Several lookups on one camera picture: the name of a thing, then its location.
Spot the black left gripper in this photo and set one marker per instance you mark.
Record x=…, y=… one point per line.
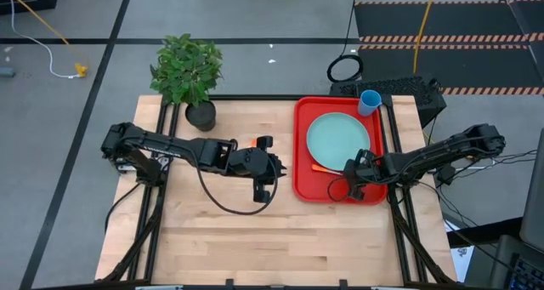
x=251, y=162

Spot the black keyboard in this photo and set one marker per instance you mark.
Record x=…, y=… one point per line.
x=529, y=277

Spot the white paper sheet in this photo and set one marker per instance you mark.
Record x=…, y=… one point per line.
x=461, y=264

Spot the grey monitor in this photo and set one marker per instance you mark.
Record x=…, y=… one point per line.
x=535, y=196

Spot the green leafy plant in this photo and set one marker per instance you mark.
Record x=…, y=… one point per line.
x=187, y=69

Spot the blue plastic cup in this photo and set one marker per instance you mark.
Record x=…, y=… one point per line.
x=369, y=105

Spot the black hazard-striped floor mat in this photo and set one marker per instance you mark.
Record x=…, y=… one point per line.
x=467, y=64

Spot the small grey floor object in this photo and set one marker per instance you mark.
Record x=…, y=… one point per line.
x=6, y=72

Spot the black aluminium table frame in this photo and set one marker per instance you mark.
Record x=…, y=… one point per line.
x=255, y=97

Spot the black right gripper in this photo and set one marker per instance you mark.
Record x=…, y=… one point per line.
x=369, y=168

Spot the black plant pot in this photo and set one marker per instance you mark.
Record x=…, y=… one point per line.
x=202, y=117

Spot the red plastic tray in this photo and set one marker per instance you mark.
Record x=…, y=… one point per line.
x=306, y=188

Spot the dark desk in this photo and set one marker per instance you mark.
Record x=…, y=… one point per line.
x=489, y=234

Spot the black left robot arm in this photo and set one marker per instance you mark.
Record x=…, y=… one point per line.
x=170, y=147

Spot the teal round plate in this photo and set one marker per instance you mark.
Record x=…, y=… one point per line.
x=338, y=139

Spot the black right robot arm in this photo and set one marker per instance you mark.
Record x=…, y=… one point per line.
x=425, y=158

